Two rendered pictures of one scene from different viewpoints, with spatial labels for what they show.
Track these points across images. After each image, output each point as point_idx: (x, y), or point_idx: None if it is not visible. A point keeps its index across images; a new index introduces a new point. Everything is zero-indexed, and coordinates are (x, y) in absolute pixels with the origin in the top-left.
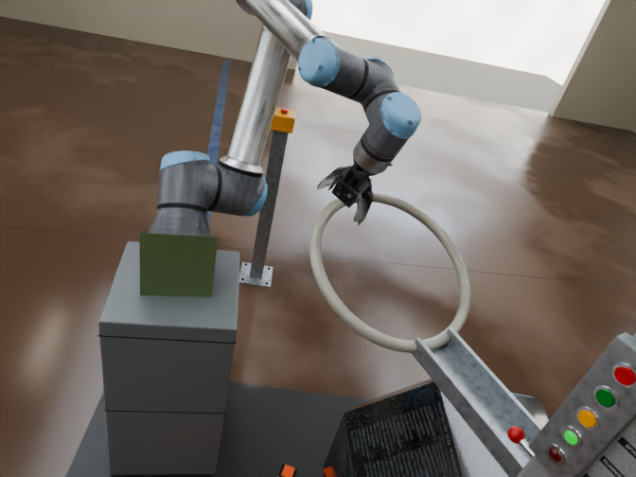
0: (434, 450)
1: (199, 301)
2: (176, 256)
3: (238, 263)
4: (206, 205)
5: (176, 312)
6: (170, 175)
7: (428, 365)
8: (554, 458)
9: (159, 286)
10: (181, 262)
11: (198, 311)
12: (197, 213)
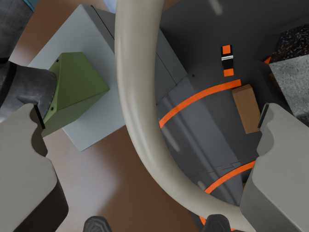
0: None
1: (107, 100)
2: (57, 123)
3: (93, 25)
4: (1, 72)
5: (105, 120)
6: None
7: None
8: None
9: (77, 116)
10: (65, 117)
11: (115, 110)
12: (10, 101)
